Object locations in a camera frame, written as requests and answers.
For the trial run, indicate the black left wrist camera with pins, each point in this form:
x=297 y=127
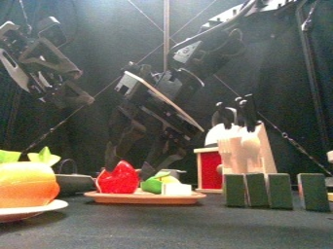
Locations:
x=52 y=30

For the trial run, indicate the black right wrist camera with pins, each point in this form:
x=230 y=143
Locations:
x=139 y=69

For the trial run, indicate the wooden knife block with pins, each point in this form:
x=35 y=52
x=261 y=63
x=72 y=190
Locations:
x=262 y=152

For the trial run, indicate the cream flat plate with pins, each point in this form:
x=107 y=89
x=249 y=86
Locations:
x=190 y=197

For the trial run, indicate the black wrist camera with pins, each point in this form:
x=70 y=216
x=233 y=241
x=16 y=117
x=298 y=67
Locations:
x=139 y=69
x=52 y=30

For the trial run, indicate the green rectangular block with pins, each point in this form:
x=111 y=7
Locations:
x=280 y=192
x=257 y=191
x=313 y=193
x=234 y=191

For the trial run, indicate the small white object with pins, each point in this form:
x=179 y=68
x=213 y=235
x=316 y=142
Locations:
x=330 y=157

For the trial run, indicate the orange yellow toy fruit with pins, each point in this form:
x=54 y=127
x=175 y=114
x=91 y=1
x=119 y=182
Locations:
x=25 y=184

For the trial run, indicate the red wooden box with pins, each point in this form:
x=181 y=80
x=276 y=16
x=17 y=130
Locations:
x=210 y=170

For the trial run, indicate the cream toy with green leaf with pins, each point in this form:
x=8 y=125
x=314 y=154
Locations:
x=44 y=156

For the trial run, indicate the grey vertical frame pole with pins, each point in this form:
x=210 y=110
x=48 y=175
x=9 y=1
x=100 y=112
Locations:
x=166 y=26

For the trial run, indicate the green toy food piece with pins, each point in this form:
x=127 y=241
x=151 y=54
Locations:
x=151 y=185

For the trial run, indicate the green toy leaf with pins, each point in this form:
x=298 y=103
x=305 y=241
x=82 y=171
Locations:
x=8 y=156

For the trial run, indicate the small yellow object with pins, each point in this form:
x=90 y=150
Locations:
x=330 y=196

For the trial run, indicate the dark grey toy kettle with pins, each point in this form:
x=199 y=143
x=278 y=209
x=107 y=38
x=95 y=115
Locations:
x=74 y=183

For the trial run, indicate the white round plate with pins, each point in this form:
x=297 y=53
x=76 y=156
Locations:
x=47 y=207

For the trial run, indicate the black frame post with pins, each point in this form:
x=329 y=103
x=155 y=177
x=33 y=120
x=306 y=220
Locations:
x=314 y=90

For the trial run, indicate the white toy block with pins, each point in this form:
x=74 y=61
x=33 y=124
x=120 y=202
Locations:
x=177 y=189

